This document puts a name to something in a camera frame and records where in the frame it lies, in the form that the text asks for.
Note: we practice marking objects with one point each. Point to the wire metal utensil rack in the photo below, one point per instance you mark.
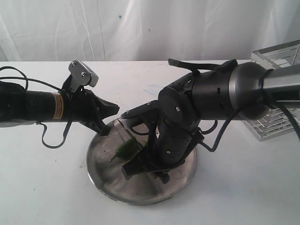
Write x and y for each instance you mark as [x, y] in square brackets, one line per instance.
[274, 123]

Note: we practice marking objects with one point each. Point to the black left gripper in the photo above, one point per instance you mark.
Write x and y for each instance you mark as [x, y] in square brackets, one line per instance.
[80, 106]

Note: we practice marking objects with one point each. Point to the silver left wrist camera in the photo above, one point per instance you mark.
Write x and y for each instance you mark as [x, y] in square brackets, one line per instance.
[82, 75]

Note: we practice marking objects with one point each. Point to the white backdrop curtain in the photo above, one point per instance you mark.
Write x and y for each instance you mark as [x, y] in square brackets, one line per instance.
[123, 30]

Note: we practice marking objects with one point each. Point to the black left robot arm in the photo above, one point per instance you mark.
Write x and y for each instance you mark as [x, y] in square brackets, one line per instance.
[19, 106]

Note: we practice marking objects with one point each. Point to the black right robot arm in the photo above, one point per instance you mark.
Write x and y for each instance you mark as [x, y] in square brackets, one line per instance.
[227, 92]

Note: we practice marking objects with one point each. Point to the round steel plate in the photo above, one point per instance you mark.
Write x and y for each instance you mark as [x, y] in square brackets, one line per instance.
[141, 189]

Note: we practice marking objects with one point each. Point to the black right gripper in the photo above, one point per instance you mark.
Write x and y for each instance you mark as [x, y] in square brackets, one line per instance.
[172, 136]

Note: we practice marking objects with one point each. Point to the green chili pepper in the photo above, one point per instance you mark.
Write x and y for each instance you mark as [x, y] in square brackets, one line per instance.
[126, 150]

